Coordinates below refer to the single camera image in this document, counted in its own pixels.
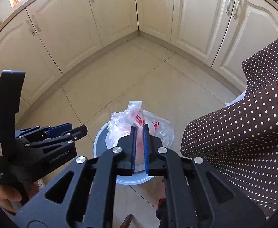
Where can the white plastic bag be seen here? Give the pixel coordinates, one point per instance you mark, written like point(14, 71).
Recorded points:
point(235, 99)

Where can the light blue plastic bucket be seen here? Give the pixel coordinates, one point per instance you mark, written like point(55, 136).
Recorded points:
point(129, 180)

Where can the dark trouser leg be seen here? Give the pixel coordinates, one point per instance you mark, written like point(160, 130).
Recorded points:
point(159, 213)

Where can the brown wooden piece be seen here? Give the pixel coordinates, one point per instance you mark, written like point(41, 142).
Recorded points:
point(127, 222)

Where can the person's left hand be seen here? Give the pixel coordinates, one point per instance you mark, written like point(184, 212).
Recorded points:
point(6, 194)

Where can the red slipper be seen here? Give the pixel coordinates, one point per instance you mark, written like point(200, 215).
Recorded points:
point(161, 202)

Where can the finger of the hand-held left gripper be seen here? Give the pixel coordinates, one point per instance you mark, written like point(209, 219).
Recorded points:
point(58, 128)
point(78, 133)

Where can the brown dotted tablecloth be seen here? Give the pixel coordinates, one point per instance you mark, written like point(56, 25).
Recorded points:
point(236, 135)

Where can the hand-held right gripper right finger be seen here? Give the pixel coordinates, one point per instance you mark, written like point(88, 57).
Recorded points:
point(146, 148)

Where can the clear plastic bag red print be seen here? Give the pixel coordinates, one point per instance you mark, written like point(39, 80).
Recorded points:
point(129, 117)

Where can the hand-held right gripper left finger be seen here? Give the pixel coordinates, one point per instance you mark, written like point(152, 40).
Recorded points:
point(133, 148)

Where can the cream kitchen cabinet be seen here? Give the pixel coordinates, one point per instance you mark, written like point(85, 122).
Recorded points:
point(70, 35)
point(200, 23)

